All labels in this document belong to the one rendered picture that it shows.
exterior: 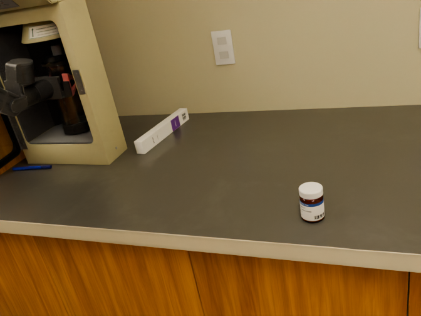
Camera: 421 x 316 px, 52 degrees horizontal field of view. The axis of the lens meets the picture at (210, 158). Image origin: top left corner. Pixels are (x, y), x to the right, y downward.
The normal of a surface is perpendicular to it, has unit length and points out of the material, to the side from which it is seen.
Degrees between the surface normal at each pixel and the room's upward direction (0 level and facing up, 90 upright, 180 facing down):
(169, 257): 90
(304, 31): 90
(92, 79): 90
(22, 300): 90
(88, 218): 0
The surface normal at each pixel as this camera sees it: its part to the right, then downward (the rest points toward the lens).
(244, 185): -0.17, -0.88
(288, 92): -0.33, 0.47
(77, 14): 0.93, 0.00
